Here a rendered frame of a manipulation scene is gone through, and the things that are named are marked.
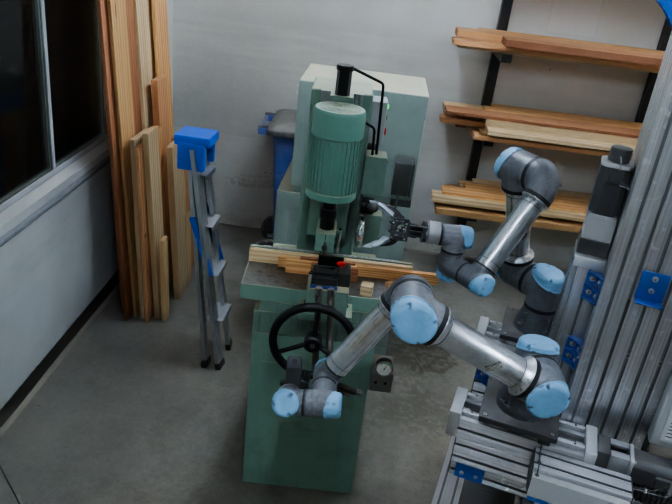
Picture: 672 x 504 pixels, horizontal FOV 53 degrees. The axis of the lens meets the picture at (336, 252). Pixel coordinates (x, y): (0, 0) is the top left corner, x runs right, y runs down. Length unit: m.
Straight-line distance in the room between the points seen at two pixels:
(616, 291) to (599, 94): 2.82
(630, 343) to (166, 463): 1.83
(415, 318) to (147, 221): 2.17
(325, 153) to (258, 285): 0.51
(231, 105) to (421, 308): 3.24
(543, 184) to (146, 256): 2.18
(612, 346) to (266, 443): 1.34
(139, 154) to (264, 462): 1.59
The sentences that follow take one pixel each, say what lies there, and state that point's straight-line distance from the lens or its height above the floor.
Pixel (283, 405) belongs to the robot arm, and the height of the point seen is 0.84.
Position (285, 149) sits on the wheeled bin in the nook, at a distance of 4.09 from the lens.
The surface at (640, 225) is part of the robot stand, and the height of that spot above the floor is 1.40.
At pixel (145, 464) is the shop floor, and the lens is 2.96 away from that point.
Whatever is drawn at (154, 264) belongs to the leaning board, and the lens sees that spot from 3.69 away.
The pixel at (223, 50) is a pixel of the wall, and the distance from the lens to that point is 4.66.
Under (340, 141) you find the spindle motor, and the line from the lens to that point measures 2.20.
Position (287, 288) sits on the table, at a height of 0.90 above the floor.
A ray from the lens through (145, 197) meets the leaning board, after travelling 3.55.
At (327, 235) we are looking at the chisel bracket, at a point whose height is 1.07.
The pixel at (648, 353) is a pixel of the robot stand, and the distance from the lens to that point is 2.16.
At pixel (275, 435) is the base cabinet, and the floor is 0.26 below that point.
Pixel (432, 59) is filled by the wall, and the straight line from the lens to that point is 4.54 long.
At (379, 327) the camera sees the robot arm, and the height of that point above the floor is 1.05.
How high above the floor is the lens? 2.02
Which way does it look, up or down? 25 degrees down
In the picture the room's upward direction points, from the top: 7 degrees clockwise
